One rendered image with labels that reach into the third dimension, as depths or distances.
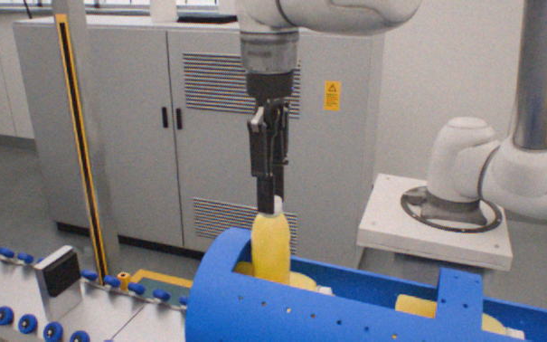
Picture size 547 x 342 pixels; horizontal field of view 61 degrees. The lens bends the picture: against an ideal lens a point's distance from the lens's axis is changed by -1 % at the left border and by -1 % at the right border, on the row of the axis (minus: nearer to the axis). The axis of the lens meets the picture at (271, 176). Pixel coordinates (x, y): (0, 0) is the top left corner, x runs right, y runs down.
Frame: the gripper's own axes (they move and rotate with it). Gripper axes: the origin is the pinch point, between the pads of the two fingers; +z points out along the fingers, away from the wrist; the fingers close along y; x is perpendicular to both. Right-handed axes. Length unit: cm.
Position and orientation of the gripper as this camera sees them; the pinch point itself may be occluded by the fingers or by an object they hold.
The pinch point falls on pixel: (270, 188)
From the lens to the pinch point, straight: 80.8
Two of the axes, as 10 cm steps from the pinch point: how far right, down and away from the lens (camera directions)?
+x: 9.3, 1.3, -3.3
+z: 0.1, 9.2, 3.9
